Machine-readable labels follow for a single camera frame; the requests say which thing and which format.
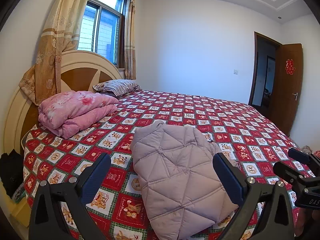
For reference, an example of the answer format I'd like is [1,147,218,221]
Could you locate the window with dark frame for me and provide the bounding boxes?
[78,0,126,68]

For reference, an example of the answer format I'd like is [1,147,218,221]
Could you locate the left beige floral curtain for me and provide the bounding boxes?
[19,0,88,105]

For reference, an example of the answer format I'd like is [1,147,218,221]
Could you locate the cream and wood headboard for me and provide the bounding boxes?
[1,50,124,153]

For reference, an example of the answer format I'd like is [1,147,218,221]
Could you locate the striped pillow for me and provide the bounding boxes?
[93,79,141,98]

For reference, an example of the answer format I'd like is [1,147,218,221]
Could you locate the beige floral curtain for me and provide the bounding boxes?
[19,0,88,105]
[124,0,136,80]

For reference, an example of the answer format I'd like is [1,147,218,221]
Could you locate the brown wooden door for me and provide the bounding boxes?
[268,43,303,136]

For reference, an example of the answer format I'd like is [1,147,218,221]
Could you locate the right beige floral curtain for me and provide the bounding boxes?
[124,0,136,80]

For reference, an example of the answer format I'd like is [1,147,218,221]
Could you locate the red patchwork cartoon bedspread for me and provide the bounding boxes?
[23,91,313,239]

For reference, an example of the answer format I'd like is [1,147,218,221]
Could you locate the red double happiness decal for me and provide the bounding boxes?
[285,59,296,75]

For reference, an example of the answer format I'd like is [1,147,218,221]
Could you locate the dark clothes beside bed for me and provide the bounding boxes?
[0,150,23,198]

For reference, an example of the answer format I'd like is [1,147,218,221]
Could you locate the pink folded quilt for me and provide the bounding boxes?
[38,90,118,139]

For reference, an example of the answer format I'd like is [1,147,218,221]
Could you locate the light purple puffer jacket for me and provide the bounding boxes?
[130,121,238,239]

